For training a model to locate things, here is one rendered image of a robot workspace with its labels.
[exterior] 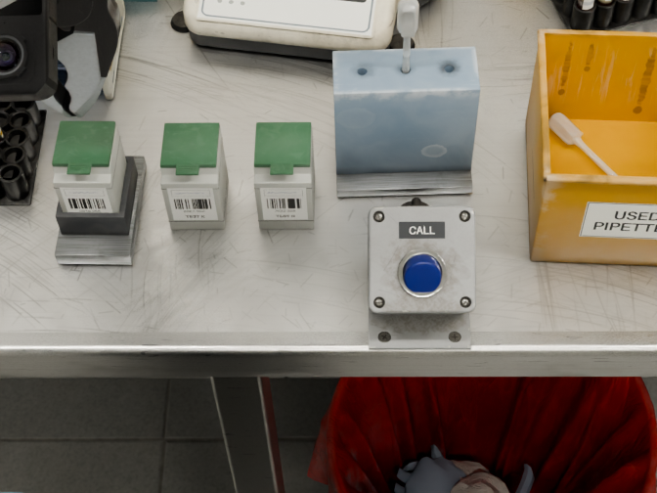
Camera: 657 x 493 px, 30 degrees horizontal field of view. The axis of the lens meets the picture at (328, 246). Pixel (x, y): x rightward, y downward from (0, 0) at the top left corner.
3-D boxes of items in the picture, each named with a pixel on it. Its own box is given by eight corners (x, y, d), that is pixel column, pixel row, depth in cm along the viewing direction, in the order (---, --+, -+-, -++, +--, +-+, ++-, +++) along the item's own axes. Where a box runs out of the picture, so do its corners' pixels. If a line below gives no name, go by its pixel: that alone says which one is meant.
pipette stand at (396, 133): (336, 199, 91) (333, 111, 83) (334, 125, 95) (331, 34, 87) (471, 195, 91) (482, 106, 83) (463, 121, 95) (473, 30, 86)
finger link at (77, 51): (130, 61, 84) (106, -41, 76) (119, 129, 80) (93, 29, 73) (85, 61, 84) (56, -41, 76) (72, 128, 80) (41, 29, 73)
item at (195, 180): (170, 230, 90) (157, 174, 84) (175, 178, 92) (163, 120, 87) (225, 230, 90) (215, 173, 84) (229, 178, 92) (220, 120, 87)
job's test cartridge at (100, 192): (67, 230, 88) (49, 176, 83) (77, 177, 91) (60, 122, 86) (123, 230, 88) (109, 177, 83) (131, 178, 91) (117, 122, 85)
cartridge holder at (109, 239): (58, 265, 88) (47, 237, 85) (76, 166, 93) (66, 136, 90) (132, 266, 88) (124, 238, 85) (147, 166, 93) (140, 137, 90)
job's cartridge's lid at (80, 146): (51, 177, 83) (49, 172, 83) (62, 123, 86) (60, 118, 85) (108, 178, 83) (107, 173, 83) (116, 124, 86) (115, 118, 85)
